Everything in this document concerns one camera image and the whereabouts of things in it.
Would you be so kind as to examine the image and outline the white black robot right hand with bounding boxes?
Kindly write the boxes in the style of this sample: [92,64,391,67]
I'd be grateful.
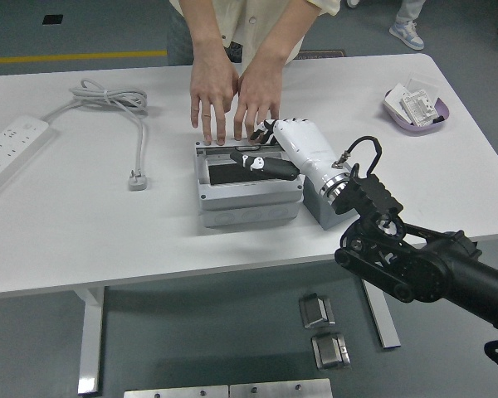
[229,117,349,196]

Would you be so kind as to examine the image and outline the person's left hand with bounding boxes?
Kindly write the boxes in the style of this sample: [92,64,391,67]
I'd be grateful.
[233,61,286,142]

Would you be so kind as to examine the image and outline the person's right hand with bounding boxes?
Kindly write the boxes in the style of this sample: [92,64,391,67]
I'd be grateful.
[189,56,240,146]

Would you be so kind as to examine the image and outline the transparent hinged box lid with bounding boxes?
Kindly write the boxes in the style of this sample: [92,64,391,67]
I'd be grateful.
[194,139,286,158]

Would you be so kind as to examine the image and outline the plain white card box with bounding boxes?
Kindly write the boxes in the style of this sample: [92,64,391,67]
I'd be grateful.
[384,82,410,117]

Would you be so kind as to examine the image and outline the metal floor socket box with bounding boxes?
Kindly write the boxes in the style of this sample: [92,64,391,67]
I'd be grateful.
[298,293,336,330]
[310,331,352,370]

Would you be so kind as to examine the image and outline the grey cube holder block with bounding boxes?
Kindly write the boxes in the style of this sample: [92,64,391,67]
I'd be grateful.
[301,173,358,231]

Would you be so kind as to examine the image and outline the dark floor sign plate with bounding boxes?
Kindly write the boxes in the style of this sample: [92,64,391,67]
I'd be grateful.
[294,49,346,61]

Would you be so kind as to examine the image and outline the person's torso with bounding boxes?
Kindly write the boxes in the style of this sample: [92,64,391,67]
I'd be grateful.
[168,0,341,67]

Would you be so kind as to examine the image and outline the purple plastic tray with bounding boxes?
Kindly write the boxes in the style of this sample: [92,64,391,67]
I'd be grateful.
[382,89,452,137]

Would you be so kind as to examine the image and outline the clear plastic bag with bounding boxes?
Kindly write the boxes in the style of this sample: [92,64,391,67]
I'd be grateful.
[404,73,441,99]

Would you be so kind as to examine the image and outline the white table leg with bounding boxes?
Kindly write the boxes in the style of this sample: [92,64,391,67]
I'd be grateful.
[75,285,105,395]
[360,277,402,349]

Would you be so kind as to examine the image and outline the white power strip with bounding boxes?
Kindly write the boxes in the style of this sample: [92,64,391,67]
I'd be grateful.
[0,115,56,202]

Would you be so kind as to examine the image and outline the grey metal plate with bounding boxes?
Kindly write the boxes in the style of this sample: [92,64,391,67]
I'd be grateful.
[123,384,229,398]

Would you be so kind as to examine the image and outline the grey plastic enclosure box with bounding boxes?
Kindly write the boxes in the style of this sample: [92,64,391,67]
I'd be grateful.
[193,140,305,228]

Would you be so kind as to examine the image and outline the white power cord with plug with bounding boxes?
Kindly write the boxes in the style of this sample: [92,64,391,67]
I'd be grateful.
[41,78,150,192]

